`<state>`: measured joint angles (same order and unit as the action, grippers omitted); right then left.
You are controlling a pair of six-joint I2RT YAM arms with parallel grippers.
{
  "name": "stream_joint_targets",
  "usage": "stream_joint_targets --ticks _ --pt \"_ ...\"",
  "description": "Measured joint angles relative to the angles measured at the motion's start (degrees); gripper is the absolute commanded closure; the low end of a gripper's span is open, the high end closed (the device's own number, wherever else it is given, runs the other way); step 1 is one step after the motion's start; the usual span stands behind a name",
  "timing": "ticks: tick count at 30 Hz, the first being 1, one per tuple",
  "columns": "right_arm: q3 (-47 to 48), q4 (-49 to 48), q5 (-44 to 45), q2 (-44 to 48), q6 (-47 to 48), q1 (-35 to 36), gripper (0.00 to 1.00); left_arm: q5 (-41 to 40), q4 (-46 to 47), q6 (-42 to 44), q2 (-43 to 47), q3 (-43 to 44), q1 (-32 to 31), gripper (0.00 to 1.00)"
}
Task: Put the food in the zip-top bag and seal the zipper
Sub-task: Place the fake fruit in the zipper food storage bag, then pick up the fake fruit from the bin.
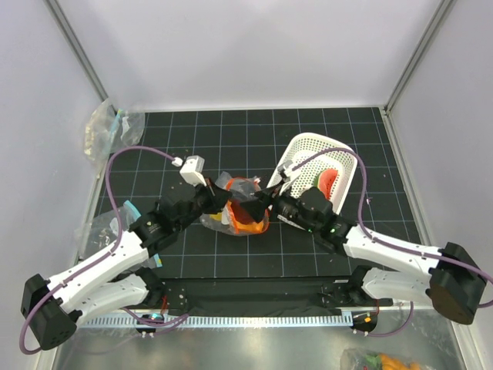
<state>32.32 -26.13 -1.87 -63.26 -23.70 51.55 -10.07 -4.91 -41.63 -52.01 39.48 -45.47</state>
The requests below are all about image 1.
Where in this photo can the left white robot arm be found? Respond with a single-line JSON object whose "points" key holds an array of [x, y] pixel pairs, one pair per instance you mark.
{"points": [[54, 307]]}

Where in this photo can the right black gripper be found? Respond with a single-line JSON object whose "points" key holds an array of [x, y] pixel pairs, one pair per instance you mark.
{"points": [[256, 207]]}

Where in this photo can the orange zipper clear bag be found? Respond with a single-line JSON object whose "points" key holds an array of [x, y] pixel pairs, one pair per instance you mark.
{"points": [[242, 189]]}

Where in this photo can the white perforated plastic basket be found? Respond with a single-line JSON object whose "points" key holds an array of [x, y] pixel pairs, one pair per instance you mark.
{"points": [[316, 153]]}

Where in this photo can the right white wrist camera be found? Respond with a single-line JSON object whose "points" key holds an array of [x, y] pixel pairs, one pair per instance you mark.
{"points": [[289, 173]]}

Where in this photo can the blue zipper bag near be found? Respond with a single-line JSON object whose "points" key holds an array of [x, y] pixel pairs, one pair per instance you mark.
{"points": [[109, 233]]}

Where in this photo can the left aluminium frame post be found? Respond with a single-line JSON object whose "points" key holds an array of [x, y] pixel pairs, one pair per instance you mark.
{"points": [[61, 20]]}

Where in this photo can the aluminium frame post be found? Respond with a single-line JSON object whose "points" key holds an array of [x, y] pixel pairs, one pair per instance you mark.
{"points": [[61, 20], [432, 29]]}

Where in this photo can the watermelon slice toy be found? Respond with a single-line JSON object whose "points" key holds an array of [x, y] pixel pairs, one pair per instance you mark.
{"points": [[325, 180]]}

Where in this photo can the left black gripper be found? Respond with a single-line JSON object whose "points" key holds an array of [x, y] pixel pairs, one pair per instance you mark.
{"points": [[217, 198]]}

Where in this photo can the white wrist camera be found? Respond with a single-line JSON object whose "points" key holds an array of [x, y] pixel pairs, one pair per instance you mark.
{"points": [[191, 170], [289, 173]]}

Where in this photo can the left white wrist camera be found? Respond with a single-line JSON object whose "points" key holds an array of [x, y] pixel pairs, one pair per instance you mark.
{"points": [[191, 170]]}

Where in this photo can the bag of toy vegetables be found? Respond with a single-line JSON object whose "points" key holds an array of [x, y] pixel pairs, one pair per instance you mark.
{"points": [[357, 359]]}

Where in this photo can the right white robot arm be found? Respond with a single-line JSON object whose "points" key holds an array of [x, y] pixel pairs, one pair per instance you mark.
{"points": [[446, 278]]}

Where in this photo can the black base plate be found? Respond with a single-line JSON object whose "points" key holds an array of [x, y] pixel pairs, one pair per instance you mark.
{"points": [[259, 296]]}

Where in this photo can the grey slotted cable duct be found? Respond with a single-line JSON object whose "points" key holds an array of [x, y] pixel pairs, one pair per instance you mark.
{"points": [[122, 320]]}

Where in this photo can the blue zipper bag far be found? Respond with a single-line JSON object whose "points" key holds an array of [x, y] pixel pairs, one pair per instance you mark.
{"points": [[108, 131]]}

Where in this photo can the blue zipper bag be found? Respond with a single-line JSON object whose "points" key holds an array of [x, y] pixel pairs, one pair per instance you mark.
{"points": [[109, 233], [108, 131]]}

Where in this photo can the orange papaya slice toy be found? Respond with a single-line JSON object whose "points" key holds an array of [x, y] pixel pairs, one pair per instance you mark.
{"points": [[241, 222]]}

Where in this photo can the right aluminium frame post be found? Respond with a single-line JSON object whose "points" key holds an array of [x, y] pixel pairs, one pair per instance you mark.
{"points": [[432, 29]]}

